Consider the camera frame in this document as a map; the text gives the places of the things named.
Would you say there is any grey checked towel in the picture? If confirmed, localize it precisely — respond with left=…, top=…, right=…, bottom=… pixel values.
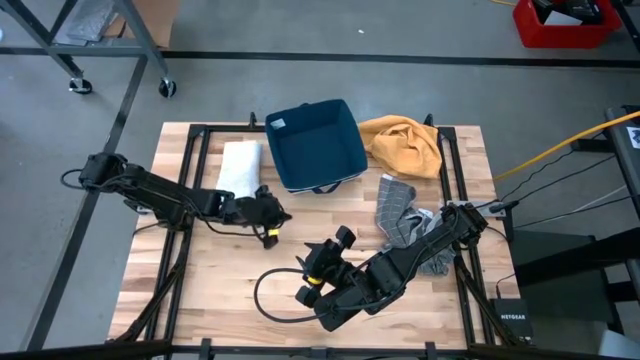
left=374, top=173, right=457, bottom=277

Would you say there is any brown cardboard box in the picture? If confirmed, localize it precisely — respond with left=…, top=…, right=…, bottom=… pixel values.
left=119, top=0, right=180, bottom=49

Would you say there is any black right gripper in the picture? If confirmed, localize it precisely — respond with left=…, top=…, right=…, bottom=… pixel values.
left=294, top=224, right=359, bottom=309

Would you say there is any grey metal wheeled cart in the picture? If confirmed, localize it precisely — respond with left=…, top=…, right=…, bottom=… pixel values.
left=0, top=0, right=177, bottom=99

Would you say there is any black Netgear network switch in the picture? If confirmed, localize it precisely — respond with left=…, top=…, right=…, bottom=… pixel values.
left=489, top=298, right=534, bottom=345

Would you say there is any white paper sheet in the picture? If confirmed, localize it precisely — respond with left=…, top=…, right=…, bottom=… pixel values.
left=543, top=10, right=584, bottom=26

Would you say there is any black side desk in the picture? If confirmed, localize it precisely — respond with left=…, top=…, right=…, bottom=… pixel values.
left=509, top=227, right=640, bottom=337

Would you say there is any orange yellow towel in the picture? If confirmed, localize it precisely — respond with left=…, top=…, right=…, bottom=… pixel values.
left=358, top=114, right=444, bottom=180

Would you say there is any white checked towel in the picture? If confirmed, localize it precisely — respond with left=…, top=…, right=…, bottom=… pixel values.
left=215, top=140, right=264, bottom=200

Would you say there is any navy blue fabric bin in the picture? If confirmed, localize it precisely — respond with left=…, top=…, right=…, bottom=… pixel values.
left=264, top=98, right=369, bottom=195

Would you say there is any grey wrapped package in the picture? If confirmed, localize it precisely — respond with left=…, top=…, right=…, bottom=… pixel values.
left=53, top=0, right=119, bottom=47

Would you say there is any red plastic bin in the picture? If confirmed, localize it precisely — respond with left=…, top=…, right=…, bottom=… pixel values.
left=512, top=0, right=623, bottom=50

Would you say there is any black device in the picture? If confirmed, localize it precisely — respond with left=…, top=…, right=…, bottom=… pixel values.
left=532, top=0, right=604, bottom=25

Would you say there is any black metal beam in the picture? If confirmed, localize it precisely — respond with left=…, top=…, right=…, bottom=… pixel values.
left=603, top=104, right=640, bottom=221

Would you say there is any black metal table frame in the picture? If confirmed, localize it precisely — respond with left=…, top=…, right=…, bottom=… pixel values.
left=107, top=112, right=524, bottom=360

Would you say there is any thick yellow cable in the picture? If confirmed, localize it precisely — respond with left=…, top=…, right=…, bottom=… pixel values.
left=494, top=110, right=640, bottom=182

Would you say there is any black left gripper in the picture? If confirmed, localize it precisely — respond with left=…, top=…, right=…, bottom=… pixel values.
left=232, top=185, right=294, bottom=250

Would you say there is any white floor cable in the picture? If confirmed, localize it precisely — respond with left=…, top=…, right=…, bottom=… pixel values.
left=574, top=184, right=629, bottom=212

